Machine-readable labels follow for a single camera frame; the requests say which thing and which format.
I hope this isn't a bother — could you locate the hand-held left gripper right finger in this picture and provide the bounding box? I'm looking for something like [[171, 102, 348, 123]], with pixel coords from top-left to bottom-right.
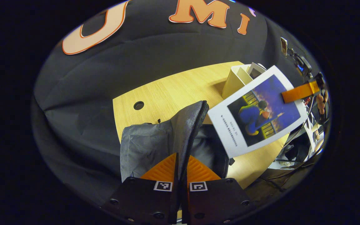
[[182, 155, 252, 225]]

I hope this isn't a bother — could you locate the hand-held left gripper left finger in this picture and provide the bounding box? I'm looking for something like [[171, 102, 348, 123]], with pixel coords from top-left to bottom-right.
[[110, 152, 180, 225]]

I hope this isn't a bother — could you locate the white-bordered blue cover book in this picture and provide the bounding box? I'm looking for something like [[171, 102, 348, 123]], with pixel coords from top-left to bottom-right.
[[207, 65, 308, 159], [247, 62, 267, 79]]

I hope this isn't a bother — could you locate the grey fabric schoolbag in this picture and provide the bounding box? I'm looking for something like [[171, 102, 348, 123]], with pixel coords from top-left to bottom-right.
[[120, 100, 235, 182]]

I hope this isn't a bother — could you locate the white plastic bookshelf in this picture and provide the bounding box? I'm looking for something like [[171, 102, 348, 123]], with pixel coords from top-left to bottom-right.
[[222, 62, 266, 100]]

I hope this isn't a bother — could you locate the cluttered white side desk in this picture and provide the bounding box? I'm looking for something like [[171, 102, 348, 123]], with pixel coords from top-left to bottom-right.
[[267, 105, 326, 171]]

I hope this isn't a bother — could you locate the black backdrop cloth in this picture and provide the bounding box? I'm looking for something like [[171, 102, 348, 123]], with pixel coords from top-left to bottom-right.
[[32, 0, 321, 203]]

